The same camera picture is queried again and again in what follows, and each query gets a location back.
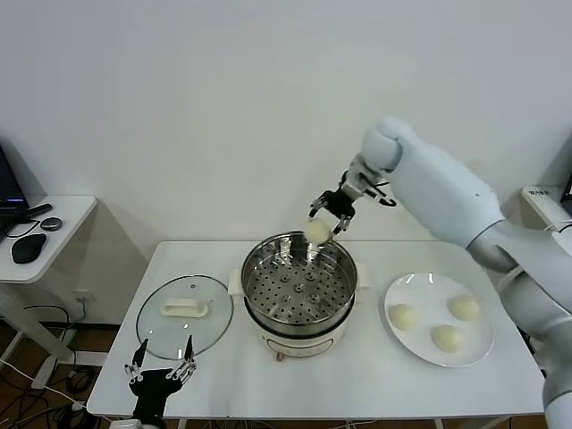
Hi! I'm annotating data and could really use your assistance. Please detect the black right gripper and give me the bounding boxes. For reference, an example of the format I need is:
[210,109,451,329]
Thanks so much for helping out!
[307,188,358,245]

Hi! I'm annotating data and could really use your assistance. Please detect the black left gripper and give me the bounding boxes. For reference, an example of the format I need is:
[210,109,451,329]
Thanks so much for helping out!
[123,334,198,424]

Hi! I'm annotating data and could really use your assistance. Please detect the white steamed baozi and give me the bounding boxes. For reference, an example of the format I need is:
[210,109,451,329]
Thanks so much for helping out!
[388,303,419,332]
[305,217,334,245]
[448,294,482,322]
[430,324,465,354]

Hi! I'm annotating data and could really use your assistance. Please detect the glass lid with cream handle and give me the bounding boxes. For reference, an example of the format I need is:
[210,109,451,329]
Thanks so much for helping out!
[135,274,235,361]

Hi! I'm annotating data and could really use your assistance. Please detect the black computer mouse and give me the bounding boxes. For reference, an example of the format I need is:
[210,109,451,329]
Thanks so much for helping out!
[10,232,48,265]

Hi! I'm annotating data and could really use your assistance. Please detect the perforated steel steamer basket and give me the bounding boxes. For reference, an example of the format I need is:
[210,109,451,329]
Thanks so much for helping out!
[227,231,372,334]

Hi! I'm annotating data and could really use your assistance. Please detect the white round plate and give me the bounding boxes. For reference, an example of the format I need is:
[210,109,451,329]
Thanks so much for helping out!
[383,272,496,368]

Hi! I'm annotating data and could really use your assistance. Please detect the cream electric cooker base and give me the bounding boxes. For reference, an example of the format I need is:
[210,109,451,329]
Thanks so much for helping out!
[227,267,372,363]

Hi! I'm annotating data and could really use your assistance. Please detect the white side table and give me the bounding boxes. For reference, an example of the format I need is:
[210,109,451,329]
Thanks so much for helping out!
[0,195,98,390]

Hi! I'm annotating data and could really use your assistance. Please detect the black bar device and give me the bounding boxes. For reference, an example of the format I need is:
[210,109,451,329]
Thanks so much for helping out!
[17,203,54,224]

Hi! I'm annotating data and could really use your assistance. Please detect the white desk with label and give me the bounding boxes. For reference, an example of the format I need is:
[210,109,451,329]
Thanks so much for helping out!
[521,185,572,233]

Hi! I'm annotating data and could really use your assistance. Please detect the black monitor screen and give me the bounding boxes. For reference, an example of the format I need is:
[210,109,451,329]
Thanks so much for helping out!
[0,142,31,238]

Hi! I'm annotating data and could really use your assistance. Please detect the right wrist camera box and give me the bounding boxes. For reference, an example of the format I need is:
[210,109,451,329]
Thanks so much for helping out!
[341,154,377,198]

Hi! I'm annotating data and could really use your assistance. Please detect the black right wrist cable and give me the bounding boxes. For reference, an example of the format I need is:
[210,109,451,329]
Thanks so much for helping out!
[366,178,399,209]

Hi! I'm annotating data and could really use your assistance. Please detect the black floor cable bundle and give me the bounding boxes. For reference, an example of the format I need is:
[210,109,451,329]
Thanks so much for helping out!
[0,306,120,429]

